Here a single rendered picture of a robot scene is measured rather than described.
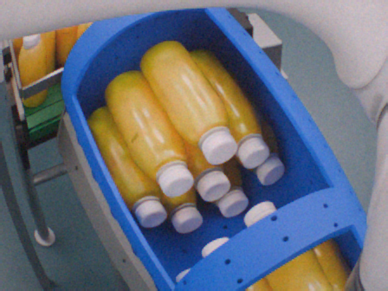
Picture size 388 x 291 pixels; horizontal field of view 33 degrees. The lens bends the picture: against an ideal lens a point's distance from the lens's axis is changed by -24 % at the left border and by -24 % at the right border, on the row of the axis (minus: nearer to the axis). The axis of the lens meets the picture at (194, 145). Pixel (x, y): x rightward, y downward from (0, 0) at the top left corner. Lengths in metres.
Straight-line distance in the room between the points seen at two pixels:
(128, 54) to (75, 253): 1.17
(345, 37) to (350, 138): 2.08
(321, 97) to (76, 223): 0.95
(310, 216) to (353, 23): 0.39
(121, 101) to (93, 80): 0.11
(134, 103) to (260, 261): 0.34
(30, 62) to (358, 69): 0.89
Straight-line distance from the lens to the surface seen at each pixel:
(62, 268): 2.21
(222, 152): 0.99
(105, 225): 1.24
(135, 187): 1.05
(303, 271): 0.86
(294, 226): 0.82
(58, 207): 2.34
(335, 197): 0.87
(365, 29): 0.48
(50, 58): 1.39
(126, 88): 1.07
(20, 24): 0.35
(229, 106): 1.05
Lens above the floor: 1.91
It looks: 51 degrees down
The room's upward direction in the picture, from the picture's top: 2 degrees clockwise
